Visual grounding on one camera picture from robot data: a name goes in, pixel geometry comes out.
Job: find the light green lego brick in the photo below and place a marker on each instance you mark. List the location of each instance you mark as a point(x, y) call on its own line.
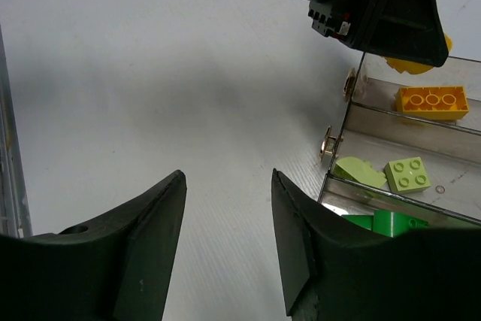
point(359, 170)

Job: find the green lego plate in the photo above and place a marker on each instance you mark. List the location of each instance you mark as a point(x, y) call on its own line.
point(364, 221)

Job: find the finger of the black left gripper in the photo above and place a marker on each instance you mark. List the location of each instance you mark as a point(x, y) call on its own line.
point(408, 30)

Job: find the aluminium front rail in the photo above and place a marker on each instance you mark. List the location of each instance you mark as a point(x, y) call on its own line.
point(15, 217)

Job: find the lime square lego brick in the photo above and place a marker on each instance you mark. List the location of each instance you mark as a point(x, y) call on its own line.
point(407, 176)

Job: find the green curved lego brick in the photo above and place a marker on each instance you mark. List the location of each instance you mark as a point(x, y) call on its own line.
point(393, 224)

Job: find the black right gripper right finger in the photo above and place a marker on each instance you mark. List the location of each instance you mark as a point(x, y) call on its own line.
point(332, 269)

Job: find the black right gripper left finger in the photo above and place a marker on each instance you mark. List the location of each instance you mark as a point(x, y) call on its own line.
point(116, 266)

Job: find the clear three-compartment plastic container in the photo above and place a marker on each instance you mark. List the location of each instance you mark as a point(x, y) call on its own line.
point(374, 131)

